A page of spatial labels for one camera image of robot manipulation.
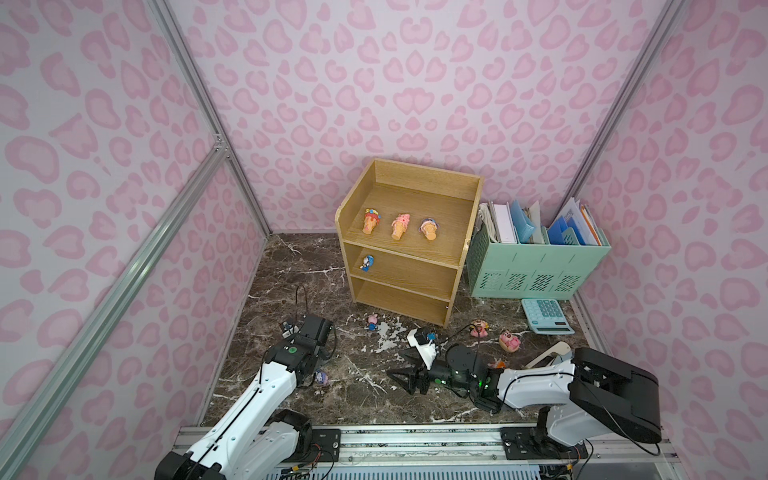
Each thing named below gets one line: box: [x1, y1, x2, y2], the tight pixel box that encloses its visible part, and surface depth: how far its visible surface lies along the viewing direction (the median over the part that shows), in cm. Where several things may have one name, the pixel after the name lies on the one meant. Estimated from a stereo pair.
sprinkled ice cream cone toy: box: [362, 208, 382, 235], surface depth 78 cm
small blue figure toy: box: [360, 255, 375, 272], surface depth 88 cm
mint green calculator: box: [521, 298, 575, 335], surface depth 95 cm
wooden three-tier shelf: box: [335, 158, 484, 328], surface depth 84 cm
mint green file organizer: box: [466, 223, 612, 300], surface depth 89 cm
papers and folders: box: [479, 197, 603, 246], surface depth 89 cm
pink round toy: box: [499, 329, 521, 353], surface depth 90 cm
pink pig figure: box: [469, 319, 489, 338], surface depth 92 cm
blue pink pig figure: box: [366, 314, 378, 331], surface depth 96 cm
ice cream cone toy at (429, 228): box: [419, 218, 440, 240], surface depth 75 cm
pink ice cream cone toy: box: [391, 213, 411, 241], surface depth 76 cm
